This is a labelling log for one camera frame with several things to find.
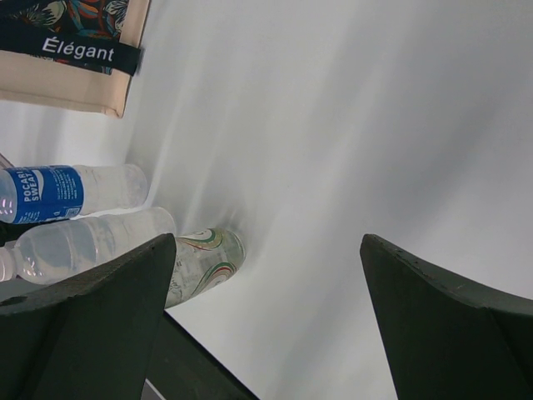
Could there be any beige canvas tote bag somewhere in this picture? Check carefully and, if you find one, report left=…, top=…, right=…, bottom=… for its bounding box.
left=1, top=0, right=150, bottom=118

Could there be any clear plastic water bottle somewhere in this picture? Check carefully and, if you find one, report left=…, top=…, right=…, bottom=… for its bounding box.
left=1, top=207, right=176, bottom=285

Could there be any blue label water bottle left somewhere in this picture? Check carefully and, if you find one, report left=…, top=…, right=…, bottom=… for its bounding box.
left=1, top=164, right=148, bottom=224

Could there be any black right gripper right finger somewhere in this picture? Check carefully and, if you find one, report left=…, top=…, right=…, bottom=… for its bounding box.
left=360, top=234, right=532, bottom=399

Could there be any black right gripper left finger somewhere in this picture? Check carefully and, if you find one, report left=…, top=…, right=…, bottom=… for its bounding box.
left=1, top=234, right=176, bottom=399

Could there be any clear glass bottle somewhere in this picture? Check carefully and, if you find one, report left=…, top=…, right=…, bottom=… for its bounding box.
left=165, top=227, right=246, bottom=308

